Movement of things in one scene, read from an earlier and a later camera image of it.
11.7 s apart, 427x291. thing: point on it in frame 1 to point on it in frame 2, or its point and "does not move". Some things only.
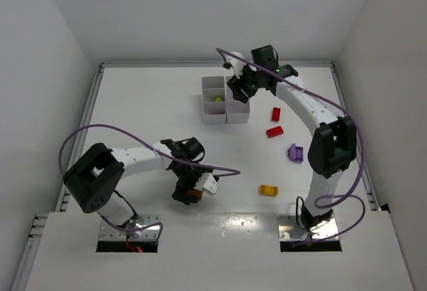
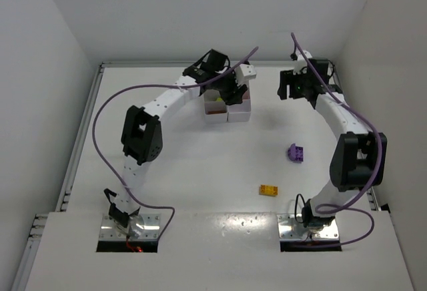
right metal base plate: (289, 230) does not move
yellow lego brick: (269, 189) does not move
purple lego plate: (299, 151) does not move
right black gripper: (240, 87) to (285, 84)
